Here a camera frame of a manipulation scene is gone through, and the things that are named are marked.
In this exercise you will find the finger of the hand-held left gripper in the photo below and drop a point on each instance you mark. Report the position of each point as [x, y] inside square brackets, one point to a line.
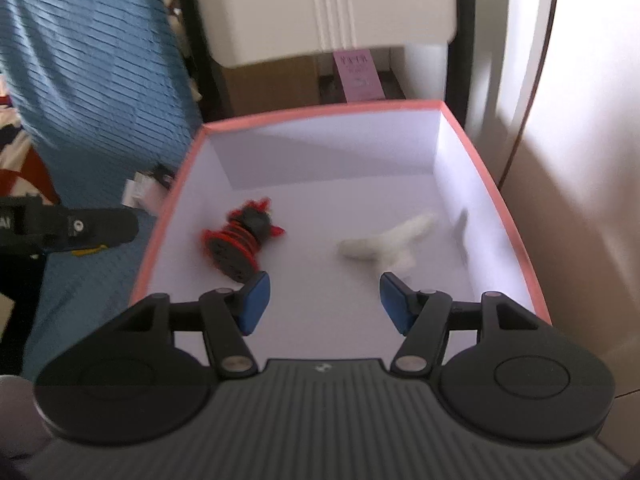
[100, 226]

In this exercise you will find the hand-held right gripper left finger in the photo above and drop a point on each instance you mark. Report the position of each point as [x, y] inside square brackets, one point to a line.
[255, 304]

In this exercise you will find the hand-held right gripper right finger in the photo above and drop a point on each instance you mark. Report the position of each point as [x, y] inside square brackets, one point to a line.
[392, 301]

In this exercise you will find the white toy figure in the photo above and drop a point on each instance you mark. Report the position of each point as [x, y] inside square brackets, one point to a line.
[382, 245]

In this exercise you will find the pink cardboard box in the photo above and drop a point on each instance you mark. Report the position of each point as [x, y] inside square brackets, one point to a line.
[320, 200]

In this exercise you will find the small white object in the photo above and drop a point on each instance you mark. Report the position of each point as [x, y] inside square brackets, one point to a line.
[142, 192]

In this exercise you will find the striped blanket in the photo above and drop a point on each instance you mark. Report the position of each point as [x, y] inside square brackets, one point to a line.
[20, 160]

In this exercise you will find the red black toy figure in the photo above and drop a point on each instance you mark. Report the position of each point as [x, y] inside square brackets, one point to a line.
[240, 240]

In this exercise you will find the blue textured mat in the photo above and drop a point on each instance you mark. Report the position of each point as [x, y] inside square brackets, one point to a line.
[90, 60]

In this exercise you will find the brown cardboard box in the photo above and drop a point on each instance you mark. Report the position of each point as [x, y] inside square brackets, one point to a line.
[270, 87]

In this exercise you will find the pink packet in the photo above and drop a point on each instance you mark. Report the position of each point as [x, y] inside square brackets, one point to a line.
[359, 77]

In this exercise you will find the white chair black frame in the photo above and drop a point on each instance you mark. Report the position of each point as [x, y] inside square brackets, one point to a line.
[300, 5]

